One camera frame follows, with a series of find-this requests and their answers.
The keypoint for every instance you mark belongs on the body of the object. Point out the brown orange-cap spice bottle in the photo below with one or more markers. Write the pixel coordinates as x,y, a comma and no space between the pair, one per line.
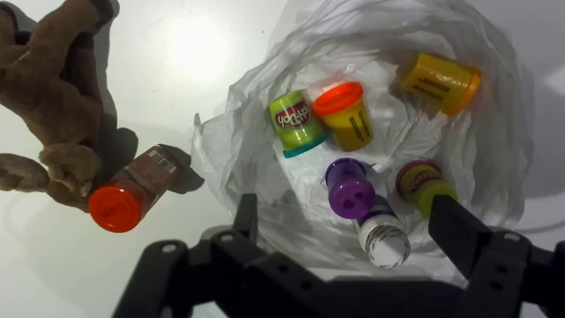
120,204

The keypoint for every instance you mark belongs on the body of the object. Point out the yellow red-lid dough tub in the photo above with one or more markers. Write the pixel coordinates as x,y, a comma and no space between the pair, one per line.
342,112

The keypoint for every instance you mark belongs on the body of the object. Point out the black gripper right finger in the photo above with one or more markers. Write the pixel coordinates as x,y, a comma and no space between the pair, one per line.
466,241

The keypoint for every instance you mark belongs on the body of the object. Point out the white plastic bag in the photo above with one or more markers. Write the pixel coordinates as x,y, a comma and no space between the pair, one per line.
485,151

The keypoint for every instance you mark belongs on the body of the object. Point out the yellow-green lid dough tub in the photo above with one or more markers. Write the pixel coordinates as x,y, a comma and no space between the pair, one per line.
420,182

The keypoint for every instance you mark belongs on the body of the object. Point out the purple cap shaker bottle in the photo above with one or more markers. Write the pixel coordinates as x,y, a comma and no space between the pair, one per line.
349,191

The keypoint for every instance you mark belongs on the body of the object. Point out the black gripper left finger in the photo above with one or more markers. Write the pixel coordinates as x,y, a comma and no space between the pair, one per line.
245,218

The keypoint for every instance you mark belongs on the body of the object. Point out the brown plush moose toy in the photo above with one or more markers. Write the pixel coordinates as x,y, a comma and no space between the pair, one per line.
49,80

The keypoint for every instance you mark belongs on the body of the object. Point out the green teal-lid dough tub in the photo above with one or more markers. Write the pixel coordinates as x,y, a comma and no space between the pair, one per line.
295,124

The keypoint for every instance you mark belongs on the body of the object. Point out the white jar blue lid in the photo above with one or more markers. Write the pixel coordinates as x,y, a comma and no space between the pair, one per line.
381,235

